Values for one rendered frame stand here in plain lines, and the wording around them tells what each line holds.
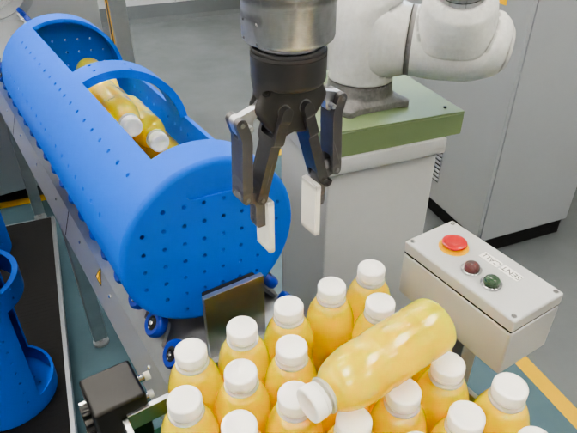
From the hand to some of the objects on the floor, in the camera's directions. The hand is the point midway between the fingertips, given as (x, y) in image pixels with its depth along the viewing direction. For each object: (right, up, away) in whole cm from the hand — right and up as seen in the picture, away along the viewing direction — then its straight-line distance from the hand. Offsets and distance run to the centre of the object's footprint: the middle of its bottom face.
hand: (288, 216), depth 65 cm
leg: (-124, -1, +215) cm, 248 cm away
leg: (-71, -48, +147) cm, 170 cm away
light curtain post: (-62, -14, +195) cm, 205 cm away
